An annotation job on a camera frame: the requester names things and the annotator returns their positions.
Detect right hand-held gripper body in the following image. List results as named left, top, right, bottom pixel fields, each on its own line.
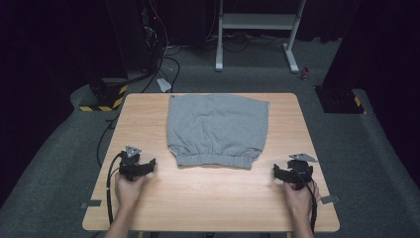
left=286, top=153, right=319, bottom=191

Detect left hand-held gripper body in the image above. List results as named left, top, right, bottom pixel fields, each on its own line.
left=118, top=145, right=144, bottom=182

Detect grey shorts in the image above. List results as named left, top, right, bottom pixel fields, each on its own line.
left=166, top=93, right=270, bottom=171

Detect person's left hand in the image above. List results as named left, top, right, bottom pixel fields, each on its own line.
left=114, top=173, right=147, bottom=212

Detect person's right hand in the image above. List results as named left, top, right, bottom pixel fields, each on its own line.
left=282, top=178, right=322, bottom=220

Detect grey tape strip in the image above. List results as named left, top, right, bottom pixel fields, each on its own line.
left=320, top=194, right=342, bottom=205
left=79, top=199, right=103, bottom=209

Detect black yellow striped stand base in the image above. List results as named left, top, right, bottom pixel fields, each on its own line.
left=314, top=84, right=368, bottom=115
left=78, top=77, right=129, bottom=113

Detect white paper scrap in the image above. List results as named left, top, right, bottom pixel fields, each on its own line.
left=156, top=77, right=172, bottom=93

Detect white metal stand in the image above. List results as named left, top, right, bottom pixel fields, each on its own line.
left=215, top=0, right=307, bottom=74

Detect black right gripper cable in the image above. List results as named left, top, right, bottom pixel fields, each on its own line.
left=296, top=170, right=319, bottom=234

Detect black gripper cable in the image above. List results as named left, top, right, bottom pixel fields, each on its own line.
left=105, top=153, right=126, bottom=226
left=296, top=170, right=319, bottom=234

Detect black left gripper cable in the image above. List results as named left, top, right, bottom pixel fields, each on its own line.
left=105, top=153, right=126, bottom=226

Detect black floor cable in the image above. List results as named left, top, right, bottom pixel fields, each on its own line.
left=96, top=113, right=121, bottom=168

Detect bundle of black cables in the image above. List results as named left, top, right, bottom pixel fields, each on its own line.
left=140, top=0, right=182, bottom=94

